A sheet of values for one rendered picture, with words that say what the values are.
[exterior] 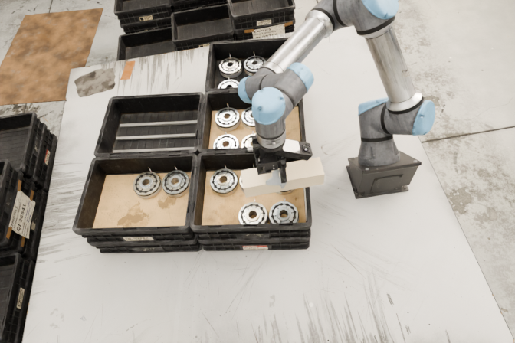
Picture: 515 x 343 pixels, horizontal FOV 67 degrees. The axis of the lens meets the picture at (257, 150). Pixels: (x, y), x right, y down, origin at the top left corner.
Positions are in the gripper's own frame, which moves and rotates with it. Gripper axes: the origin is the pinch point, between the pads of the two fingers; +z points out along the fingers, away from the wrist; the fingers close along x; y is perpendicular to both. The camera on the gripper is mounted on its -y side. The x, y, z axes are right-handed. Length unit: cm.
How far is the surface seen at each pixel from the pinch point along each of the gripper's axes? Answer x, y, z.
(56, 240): -11, 90, 38
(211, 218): -2.2, 26.3, 25.8
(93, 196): -17, 68, 21
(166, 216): -6.1, 42.3, 25.7
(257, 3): -168, -12, 60
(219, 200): -8.5, 22.7, 25.8
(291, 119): -40.2, -10.4, 26.0
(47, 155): -85, 127, 79
